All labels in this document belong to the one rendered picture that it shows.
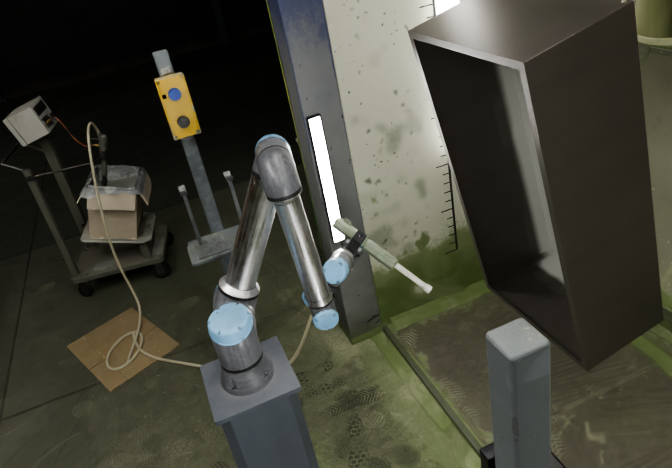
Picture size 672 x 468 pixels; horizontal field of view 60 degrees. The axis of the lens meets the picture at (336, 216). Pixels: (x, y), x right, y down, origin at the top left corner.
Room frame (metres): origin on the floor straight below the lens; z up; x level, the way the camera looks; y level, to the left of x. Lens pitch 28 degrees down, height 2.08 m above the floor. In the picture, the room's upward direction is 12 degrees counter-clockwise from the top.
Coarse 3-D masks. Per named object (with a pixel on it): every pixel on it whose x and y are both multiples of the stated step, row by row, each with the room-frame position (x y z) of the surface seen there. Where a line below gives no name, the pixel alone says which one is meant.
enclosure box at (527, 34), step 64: (512, 0) 1.85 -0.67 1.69; (576, 0) 1.65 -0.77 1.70; (448, 64) 2.02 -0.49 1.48; (512, 64) 1.45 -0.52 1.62; (576, 64) 1.45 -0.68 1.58; (448, 128) 2.01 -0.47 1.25; (512, 128) 2.09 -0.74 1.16; (576, 128) 1.45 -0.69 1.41; (640, 128) 1.52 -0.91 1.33; (512, 192) 2.09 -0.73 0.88; (576, 192) 1.45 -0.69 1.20; (640, 192) 1.52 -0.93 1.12; (512, 256) 2.09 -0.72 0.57; (576, 256) 1.46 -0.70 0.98; (640, 256) 1.53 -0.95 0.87; (576, 320) 1.46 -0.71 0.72; (640, 320) 1.54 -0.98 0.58
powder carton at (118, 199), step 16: (96, 176) 3.74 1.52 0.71; (112, 176) 3.82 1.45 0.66; (128, 176) 3.83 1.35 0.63; (144, 176) 3.74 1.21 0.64; (112, 192) 3.43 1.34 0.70; (128, 192) 3.44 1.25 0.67; (144, 192) 3.54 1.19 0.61; (96, 208) 3.38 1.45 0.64; (112, 208) 3.39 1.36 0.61; (128, 208) 3.40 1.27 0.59; (96, 224) 3.44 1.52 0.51; (112, 224) 3.44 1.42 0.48; (128, 224) 3.46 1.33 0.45
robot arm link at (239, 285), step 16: (256, 144) 1.85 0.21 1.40; (272, 144) 1.75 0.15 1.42; (288, 144) 1.83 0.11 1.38; (256, 160) 1.77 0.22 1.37; (256, 176) 1.76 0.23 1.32; (256, 192) 1.75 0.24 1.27; (256, 208) 1.75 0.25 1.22; (272, 208) 1.76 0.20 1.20; (240, 224) 1.78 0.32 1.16; (256, 224) 1.74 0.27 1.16; (240, 240) 1.76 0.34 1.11; (256, 240) 1.74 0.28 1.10; (240, 256) 1.74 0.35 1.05; (256, 256) 1.74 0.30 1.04; (240, 272) 1.74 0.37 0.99; (256, 272) 1.75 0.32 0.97; (224, 288) 1.74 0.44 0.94; (240, 288) 1.73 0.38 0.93; (256, 288) 1.77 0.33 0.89; (224, 304) 1.71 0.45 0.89
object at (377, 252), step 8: (336, 224) 2.12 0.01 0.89; (344, 224) 2.11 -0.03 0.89; (344, 232) 2.10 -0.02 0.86; (352, 232) 2.09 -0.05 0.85; (368, 240) 2.07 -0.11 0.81; (368, 248) 2.05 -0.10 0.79; (376, 248) 2.04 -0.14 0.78; (376, 256) 2.03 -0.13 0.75; (384, 256) 2.02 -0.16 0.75; (392, 256) 2.03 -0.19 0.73; (384, 264) 2.01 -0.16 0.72; (392, 264) 2.00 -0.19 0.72; (408, 272) 1.98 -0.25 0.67; (416, 280) 1.96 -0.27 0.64; (424, 288) 1.94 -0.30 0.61
